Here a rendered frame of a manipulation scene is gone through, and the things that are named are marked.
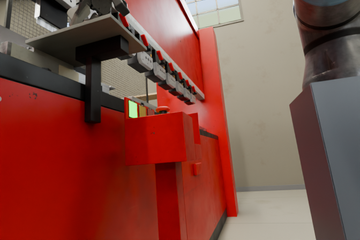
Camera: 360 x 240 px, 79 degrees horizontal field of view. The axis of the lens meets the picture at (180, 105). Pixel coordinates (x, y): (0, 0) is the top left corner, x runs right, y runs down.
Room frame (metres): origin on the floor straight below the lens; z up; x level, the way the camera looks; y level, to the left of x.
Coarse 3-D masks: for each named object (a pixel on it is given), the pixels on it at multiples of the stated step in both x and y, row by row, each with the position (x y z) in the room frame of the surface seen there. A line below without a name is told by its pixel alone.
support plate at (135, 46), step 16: (112, 16) 0.44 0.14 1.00; (64, 32) 0.48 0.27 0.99; (80, 32) 0.49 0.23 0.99; (96, 32) 0.49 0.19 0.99; (112, 32) 0.50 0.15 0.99; (128, 32) 0.51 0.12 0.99; (48, 48) 0.55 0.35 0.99; (64, 48) 0.56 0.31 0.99; (144, 48) 0.59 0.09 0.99; (80, 64) 0.66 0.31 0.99
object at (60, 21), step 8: (40, 0) 0.56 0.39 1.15; (48, 0) 0.58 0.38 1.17; (40, 8) 0.56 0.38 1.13; (48, 8) 0.58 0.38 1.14; (56, 8) 0.61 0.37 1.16; (40, 16) 0.56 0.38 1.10; (48, 16) 0.58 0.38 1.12; (56, 16) 0.61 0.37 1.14; (64, 16) 0.64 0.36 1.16; (40, 24) 0.57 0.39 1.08; (48, 24) 0.59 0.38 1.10; (56, 24) 0.61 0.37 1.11; (64, 24) 0.64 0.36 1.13
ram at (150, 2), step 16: (128, 0) 0.97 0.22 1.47; (144, 0) 1.15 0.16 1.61; (160, 0) 1.41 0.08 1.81; (176, 0) 1.82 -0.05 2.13; (144, 16) 1.14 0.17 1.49; (160, 16) 1.39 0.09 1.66; (176, 16) 1.78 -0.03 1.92; (160, 32) 1.37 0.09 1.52; (176, 32) 1.74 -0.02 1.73; (192, 32) 2.36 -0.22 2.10; (176, 48) 1.70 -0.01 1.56; (192, 48) 2.28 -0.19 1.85; (192, 64) 2.20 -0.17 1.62; (192, 80) 2.13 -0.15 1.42
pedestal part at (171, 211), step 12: (156, 168) 0.62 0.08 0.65; (168, 168) 0.62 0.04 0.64; (180, 168) 0.65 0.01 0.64; (156, 180) 0.62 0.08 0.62; (168, 180) 0.62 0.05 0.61; (180, 180) 0.64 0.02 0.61; (156, 192) 0.63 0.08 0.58; (168, 192) 0.62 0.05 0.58; (180, 192) 0.63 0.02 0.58; (168, 204) 0.62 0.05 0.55; (180, 204) 0.63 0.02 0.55; (168, 216) 0.62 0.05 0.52; (180, 216) 0.62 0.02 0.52; (168, 228) 0.62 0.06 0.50; (180, 228) 0.61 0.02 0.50
